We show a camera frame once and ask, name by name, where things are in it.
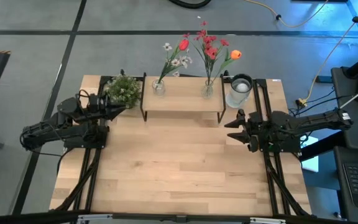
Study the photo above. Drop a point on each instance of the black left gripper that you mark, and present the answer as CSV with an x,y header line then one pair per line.
x,y
98,109

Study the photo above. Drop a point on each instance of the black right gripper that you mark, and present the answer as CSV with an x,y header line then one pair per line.
x,y
256,132

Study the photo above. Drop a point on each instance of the small round glass vase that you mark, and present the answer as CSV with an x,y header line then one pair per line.
x,y
158,88

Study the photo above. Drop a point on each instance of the small ribbed glass vase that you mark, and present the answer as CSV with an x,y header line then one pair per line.
x,y
207,91

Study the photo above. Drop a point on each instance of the orange artificial tulip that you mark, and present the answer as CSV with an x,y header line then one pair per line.
x,y
235,54

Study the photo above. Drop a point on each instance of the white artificial flower bunch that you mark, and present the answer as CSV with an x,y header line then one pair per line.
x,y
176,61

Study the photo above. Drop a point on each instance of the red artificial flower bunch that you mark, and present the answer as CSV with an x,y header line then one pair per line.
x,y
211,51

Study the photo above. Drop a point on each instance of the red artificial tulip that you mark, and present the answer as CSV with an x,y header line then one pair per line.
x,y
183,45

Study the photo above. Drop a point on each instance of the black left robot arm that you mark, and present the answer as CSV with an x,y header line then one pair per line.
x,y
57,130

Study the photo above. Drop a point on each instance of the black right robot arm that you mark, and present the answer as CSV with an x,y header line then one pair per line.
x,y
309,123

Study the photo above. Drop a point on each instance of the wooden shelf riser black legs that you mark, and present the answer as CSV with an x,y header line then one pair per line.
x,y
182,96

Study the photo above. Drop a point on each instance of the green potted plant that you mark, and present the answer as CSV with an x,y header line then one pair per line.
x,y
123,90

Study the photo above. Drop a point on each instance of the large glass jar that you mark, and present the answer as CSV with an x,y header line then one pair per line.
x,y
238,91

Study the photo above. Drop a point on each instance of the white paper sheet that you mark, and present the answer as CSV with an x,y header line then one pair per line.
x,y
311,161

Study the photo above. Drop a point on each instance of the black desk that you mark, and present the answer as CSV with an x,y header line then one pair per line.
x,y
350,140

